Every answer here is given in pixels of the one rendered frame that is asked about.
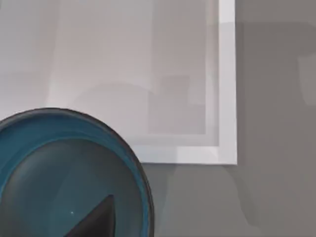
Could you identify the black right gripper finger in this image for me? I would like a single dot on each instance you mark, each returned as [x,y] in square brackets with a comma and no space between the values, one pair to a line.
[101,219]

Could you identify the blue bowl with dark rim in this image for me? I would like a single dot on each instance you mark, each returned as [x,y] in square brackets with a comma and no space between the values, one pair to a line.
[49,158]

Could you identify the white sink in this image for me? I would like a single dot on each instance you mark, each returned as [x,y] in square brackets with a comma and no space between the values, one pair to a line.
[138,74]

